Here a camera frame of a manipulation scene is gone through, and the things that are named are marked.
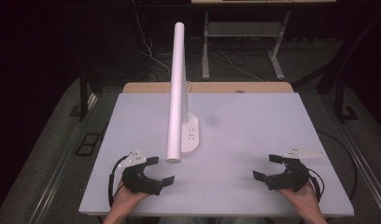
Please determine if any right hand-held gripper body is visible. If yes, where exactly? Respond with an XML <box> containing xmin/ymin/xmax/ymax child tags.
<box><xmin>265</xmin><ymin>145</ymin><xmax>325</xmax><ymax>192</ymax></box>

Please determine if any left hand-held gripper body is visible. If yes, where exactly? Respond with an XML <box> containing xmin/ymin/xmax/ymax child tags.
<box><xmin>118</xmin><ymin>147</ymin><xmax>163</xmax><ymax>196</ymax></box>

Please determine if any person's left hand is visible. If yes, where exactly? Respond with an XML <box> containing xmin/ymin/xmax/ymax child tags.
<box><xmin>111</xmin><ymin>180</ymin><xmax>151</xmax><ymax>213</ymax></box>

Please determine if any person's right hand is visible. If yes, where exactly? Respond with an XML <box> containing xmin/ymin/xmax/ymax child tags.
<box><xmin>276</xmin><ymin>180</ymin><xmax>321</xmax><ymax>217</ymax></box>

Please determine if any large white board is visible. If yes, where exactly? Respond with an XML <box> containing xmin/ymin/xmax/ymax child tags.
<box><xmin>78</xmin><ymin>91</ymin><xmax>355</xmax><ymax>217</ymax></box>

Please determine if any white desk lamp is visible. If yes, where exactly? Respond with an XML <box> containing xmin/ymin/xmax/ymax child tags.
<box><xmin>165</xmin><ymin>21</ymin><xmax>200</xmax><ymax>164</ymax></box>

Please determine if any black metal stand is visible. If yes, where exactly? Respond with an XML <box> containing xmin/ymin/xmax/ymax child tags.
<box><xmin>69</xmin><ymin>74</ymin><xmax>91</xmax><ymax>122</ymax></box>
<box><xmin>333</xmin><ymin>77</ymin><xmax>360</xmax><ymax>123</ymax></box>

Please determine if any wooden table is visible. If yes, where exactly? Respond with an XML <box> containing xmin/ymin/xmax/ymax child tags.
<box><xmin>121</xmin><ymin>81</ymin><xmax>295</xmax><ymax>94</ymax></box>

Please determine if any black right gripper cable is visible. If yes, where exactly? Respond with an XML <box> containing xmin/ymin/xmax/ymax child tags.
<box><xmin>306</xmin><ymin>167</ymin><xmax>325</xmax><ymax>203</ymax></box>

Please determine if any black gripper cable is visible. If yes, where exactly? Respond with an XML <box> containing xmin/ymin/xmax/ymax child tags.
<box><xmin>306</xmin><ymin>167</ymin><xmax>325</xmax><ymax>203</ymax></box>
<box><xmin>107</xmin><ymin>154</ymin><xmax>131</xmax><ymax>208</ymax></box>

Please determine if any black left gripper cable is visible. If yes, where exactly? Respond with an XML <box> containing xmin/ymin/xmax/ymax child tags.
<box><xmin>107</xmin><ymin>154</ymin><xmax>131</xmax><ymax>208</ymax></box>

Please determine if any black floor cable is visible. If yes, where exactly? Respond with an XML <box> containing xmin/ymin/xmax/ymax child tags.
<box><xmin>316</xmin><ymin>130</ymin><xmax>359</xmax><ymax>201</ymax></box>

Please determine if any black floor frame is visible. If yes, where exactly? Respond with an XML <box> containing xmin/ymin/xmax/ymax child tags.
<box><xmin>74</xmin><ymin>132</ymin><xmax>101</xmax><ymax>157</ymax></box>

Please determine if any aluminium floor rail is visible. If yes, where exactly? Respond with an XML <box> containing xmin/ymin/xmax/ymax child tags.
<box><xmin>320</xmin><ymin>99</ymin><xmax>381</xmax><ymax>218</ymax></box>
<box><xmin>25</xmin><ymin>92</ymin><xmax>99</xmax><ymax>224</ymax></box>

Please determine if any white floor cable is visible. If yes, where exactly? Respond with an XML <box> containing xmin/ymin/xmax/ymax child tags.
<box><xmin>134</xmin><ymin>11</ymin><xmax>172</xmax><ymax>77</ymax></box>
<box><xmin>216</xmin><ymin>49</ymin><xmax>266</xmax><ymax>83</ymax></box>

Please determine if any grey metal desk frame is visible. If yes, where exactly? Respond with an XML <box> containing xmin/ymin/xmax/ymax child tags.
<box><xmin>201</xmin><ymin>10</ymin><xmax>291</xmax><ymax>81</ymax></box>

